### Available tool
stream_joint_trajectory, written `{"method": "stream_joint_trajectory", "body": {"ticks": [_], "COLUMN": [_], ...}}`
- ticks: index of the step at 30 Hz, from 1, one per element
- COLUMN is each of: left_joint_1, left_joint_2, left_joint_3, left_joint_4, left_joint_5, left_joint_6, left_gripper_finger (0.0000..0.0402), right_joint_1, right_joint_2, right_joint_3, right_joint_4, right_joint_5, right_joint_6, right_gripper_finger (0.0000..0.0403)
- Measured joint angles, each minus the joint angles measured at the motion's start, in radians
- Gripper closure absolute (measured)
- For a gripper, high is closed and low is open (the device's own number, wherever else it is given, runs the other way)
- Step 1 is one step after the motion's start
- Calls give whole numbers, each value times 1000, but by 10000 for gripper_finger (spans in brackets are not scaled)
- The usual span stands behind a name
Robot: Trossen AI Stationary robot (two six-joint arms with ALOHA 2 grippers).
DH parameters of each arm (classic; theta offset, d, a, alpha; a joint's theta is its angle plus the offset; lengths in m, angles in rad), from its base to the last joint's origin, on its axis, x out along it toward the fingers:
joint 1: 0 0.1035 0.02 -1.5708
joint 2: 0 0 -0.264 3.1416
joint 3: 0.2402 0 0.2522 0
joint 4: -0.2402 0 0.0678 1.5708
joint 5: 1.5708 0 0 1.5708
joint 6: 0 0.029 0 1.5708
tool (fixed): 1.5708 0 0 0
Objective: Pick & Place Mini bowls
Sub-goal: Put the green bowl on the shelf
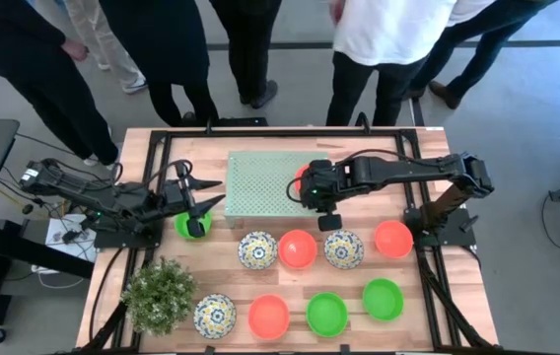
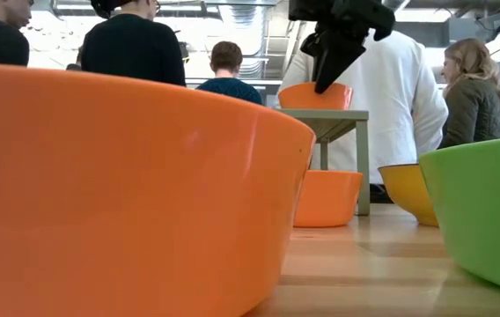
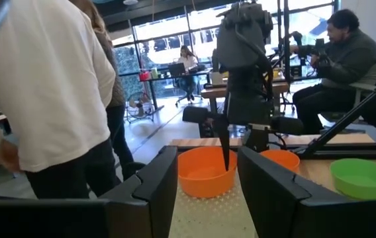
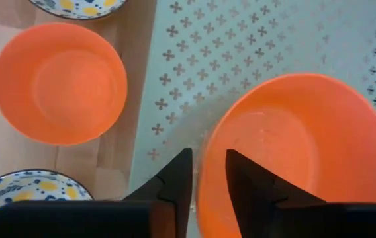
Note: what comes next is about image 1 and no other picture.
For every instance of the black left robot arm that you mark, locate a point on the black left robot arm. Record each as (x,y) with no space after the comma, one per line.
(78,190)

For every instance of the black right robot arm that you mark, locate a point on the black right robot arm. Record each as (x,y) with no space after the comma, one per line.
(408,170)

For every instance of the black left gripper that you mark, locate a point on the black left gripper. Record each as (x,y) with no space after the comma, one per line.
(181,197)

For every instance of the small green potted plant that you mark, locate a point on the small green potted plant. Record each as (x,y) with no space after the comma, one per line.
(159,296)

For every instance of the pale green perforated metal shelf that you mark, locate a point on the pale green perforated metal shelf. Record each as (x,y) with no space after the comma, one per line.
(260,185)

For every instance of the black aluminium table frame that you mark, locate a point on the black aluminium table frame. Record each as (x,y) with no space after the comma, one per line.
(285,133)

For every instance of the person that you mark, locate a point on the person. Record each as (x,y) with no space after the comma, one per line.
(161,44)
(457,49)
(107,44)
(245,49)
(383,34)
(23,59)

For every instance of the green plastic bowl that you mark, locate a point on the green plastic bowl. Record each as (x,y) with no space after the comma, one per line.
(382,299)
(327,314)
(180,228)

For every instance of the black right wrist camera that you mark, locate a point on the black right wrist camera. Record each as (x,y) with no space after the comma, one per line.
(329,223)

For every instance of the blue yellow patterned ceramic bowl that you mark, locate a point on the blue yellow patterned ceramic bowl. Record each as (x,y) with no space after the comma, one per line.
(258,250)
(343,249)
(214,316)

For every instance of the white power strip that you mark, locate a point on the white power strip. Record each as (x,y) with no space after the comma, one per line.
(75,246)

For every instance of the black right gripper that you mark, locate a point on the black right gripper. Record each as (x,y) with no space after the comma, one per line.
(322,187)

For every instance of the black flat device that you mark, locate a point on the black flat device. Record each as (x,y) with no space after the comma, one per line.
(240,121)

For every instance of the orange plastic bowl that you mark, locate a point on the orange plastic bowl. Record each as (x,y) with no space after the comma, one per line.
(298,249)
(268,316)
(299,178)
(393,239)

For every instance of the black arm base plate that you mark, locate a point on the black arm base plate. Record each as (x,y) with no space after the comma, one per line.
(112,240)
(457,232)

